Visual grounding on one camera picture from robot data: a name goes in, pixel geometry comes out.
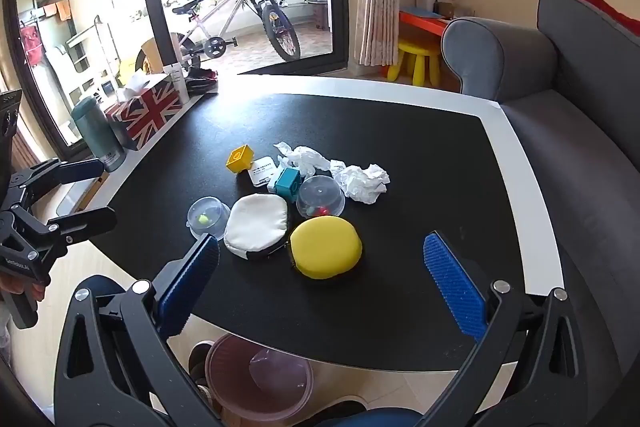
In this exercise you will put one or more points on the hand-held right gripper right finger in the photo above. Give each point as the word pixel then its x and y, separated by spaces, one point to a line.
pixel 455 287

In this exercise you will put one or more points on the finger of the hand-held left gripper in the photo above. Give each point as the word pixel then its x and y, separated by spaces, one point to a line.
pixel 75 169
pixel 85 222

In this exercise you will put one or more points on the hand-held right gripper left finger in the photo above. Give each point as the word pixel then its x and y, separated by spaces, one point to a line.
pixel 190 287

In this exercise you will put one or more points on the small clear round container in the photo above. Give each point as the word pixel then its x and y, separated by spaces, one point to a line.
pixel 207 217

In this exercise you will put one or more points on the white round zip pouch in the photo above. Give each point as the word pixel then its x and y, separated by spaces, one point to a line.
pixel 256 227

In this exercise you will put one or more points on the pink translucent waste bin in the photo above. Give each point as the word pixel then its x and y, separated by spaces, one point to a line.
pixel 255 382

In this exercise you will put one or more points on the yellow round zip pouch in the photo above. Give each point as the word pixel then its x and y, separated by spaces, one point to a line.
pixel 326 247

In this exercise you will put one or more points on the yellow toy block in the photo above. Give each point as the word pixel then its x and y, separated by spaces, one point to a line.
pixel 239 158

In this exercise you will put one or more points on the white tissue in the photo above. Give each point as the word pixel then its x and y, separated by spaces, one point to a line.
pixel 362 182

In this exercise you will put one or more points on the clear dome plastic container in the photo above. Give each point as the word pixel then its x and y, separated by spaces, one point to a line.
pixel 320 197

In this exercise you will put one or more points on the person's left hand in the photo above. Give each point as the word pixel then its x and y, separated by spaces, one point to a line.
pixel 22 290

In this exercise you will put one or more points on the white flat tray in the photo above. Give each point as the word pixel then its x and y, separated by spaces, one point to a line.
pixel 75 197

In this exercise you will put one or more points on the green thermos bottle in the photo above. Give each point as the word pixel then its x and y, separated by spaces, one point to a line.
pixel 97 134

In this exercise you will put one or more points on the black shoe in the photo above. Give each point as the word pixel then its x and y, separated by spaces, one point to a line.
pixel 197 367

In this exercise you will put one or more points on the flag print tissue box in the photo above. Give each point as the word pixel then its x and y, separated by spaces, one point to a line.
pixel 147 112

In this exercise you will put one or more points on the white shelf rack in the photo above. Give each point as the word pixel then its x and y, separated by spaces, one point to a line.
pixel 85 57

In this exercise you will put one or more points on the red hanging bag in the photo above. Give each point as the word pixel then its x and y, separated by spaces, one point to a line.
pixel 32 47

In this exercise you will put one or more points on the small white box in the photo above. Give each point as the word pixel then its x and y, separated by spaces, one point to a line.
pixel 272 186

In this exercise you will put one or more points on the white tube bottle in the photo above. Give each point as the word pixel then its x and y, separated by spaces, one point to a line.
pixel 177 82

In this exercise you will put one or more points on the white card packet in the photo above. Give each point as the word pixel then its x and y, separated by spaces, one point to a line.
pixel 261 170

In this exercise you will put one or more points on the cardboard box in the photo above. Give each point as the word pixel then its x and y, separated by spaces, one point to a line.
pixel 150 54

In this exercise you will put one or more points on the teal toy block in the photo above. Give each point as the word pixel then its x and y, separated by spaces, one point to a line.
pixel 288 183

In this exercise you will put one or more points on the black table mat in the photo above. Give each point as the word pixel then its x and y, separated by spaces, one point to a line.
pixel 410 147

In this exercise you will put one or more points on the black folded items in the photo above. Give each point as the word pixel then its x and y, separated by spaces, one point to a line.
pixel 202 81

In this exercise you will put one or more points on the person's right leg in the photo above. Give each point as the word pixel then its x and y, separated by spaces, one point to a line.
pixel 370 418

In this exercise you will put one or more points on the crumpled white plastic wrap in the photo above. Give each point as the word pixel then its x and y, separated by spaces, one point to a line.
pixel 307 157

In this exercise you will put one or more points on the grey sofa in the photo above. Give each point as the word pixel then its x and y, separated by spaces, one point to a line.
pixel 575 122

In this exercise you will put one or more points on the white bicycle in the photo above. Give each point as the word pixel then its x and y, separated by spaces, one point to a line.
pixel 235 9

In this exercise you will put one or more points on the yellow plastic stool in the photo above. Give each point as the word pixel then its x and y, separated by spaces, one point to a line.
pixel 415 57

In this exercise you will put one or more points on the orange children's table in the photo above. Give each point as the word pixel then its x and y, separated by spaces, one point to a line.
pixel 420 21

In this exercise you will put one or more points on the dark balcony basket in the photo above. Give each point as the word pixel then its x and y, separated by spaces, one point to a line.
pixel 318 13

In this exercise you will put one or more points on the red cushion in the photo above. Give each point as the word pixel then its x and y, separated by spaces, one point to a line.
pixel 612 9

